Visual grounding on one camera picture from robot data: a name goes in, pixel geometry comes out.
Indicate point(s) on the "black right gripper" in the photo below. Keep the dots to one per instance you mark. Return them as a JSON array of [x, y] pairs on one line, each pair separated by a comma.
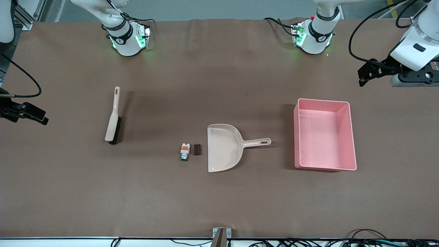
[[9, 112]]

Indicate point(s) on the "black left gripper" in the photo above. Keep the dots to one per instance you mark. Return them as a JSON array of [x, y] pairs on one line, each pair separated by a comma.
[[384, 65]]

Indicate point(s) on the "beige hand brush black bristles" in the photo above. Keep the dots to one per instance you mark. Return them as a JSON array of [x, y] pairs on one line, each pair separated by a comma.
[[112, 127]]

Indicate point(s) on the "white orange electrical component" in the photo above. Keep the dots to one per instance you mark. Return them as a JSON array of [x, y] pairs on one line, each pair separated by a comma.
[[185, 149]]

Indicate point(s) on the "dark brown electronic part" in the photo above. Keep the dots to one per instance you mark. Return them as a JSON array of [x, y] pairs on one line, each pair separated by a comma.
[[197, 149]]

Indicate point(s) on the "beige plastic dustpan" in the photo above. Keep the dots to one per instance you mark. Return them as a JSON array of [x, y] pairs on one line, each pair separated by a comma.
[[223, 147]]

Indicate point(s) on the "pink plastic bin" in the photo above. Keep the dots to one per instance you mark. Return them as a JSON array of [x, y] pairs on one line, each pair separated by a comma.
[[325, 137]]

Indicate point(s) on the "brown table cover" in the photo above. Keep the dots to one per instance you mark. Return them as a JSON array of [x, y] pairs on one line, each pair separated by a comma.
[[205, 206]]

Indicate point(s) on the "aluminium frame profile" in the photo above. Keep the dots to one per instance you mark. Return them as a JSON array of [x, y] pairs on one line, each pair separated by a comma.
[[24, 17]]

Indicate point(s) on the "metal table edge bracket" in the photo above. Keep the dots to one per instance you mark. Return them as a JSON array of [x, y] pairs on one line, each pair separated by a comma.
[[221, 235]]

